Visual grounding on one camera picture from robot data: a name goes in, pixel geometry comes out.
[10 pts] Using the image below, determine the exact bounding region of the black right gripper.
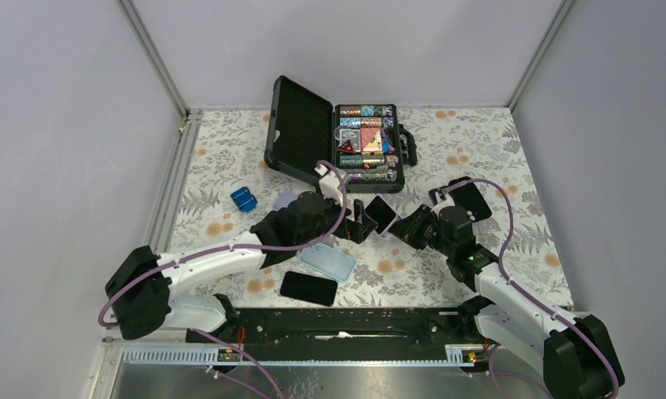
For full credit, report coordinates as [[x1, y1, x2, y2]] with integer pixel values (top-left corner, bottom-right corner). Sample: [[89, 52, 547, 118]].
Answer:
[[385, 204, 455, 258]]

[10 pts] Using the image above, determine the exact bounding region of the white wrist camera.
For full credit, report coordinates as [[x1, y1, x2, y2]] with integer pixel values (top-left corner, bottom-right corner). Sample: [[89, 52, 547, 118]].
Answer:
[[432, 197, 456, 214], [315, 165, 349, 205]]

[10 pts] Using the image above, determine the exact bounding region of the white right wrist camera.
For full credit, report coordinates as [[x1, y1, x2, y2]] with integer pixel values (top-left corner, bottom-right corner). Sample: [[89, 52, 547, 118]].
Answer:
[[432, 197, 456, 214]]

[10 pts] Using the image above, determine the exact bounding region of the floral table mat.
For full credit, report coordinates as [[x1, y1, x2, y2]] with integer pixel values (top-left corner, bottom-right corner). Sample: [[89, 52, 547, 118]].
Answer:
[[168, 108, 574, 308]]

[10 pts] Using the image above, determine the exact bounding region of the black poker chip case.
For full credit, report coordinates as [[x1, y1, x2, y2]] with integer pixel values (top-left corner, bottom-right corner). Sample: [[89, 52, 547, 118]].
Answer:
[[264, 76, 417, 194]]

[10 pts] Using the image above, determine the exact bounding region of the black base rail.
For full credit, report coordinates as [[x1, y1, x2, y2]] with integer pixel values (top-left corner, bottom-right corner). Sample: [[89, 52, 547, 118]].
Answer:
[[211, 308, 494, 365]]

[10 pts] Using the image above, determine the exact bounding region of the red playing card box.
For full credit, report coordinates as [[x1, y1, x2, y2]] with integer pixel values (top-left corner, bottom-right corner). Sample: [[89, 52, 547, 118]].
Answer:
[[360, 127, 383, 154]]

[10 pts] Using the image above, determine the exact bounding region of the bare black phone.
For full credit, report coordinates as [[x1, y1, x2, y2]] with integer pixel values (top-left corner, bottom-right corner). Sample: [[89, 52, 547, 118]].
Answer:
[[428, 186, 447, 205], [279, 271, 338, 307]]

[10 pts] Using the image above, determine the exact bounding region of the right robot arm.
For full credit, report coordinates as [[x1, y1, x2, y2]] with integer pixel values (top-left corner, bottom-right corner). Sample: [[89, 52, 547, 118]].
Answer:
[[389, 205, 625, 398]]

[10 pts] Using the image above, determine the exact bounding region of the dark phone case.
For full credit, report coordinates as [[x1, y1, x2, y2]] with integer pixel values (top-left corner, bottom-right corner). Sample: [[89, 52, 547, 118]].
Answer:
[[451, 183, 492, 222]]

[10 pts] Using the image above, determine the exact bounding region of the blue toy car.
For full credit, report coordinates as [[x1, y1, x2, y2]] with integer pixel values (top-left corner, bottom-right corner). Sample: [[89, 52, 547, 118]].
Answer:
[[229, 186, 258, 213]]

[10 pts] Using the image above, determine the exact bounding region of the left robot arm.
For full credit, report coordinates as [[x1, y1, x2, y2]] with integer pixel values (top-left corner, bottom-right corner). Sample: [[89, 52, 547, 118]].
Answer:
[[98, 192, 377, 342]]

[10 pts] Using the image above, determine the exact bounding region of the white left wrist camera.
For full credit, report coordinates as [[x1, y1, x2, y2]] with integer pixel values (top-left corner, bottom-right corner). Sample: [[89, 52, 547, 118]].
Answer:
[[315, 165, 349, 205]]

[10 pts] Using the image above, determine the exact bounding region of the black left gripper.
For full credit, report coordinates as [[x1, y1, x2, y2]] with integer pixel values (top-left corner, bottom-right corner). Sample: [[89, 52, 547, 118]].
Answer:
[[297, 188, 377, 247]]

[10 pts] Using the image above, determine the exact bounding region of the phone in light blue case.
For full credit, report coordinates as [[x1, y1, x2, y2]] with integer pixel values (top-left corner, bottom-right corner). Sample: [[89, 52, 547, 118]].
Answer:
[[298, 244, 357, 283]]

